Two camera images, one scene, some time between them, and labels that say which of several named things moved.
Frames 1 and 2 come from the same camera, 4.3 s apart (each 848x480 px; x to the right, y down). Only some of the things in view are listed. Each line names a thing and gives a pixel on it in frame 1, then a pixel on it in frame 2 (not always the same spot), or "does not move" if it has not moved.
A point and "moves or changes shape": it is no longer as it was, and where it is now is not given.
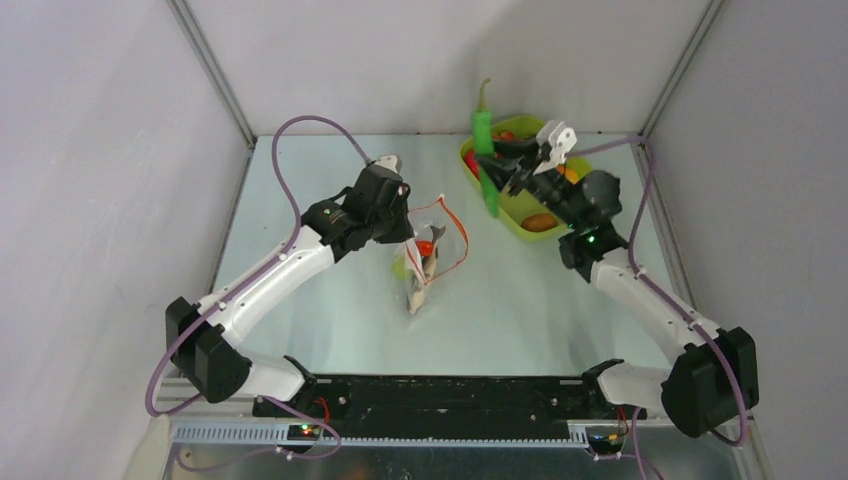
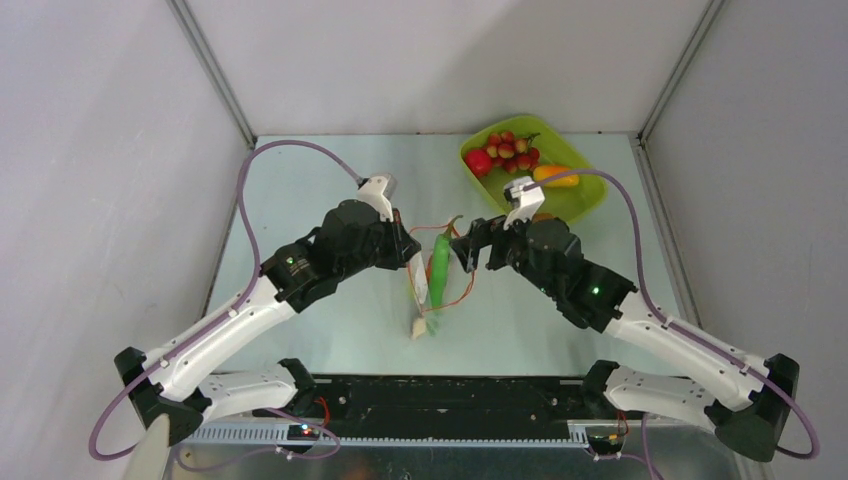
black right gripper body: x=510 y=172 to x=482 y=242
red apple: x=472 y=163 does not move
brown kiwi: x=539 y=222 does not move
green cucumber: x=483 y=146 to x=439 y=264
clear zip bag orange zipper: x=439 y=245 moves or changes shape
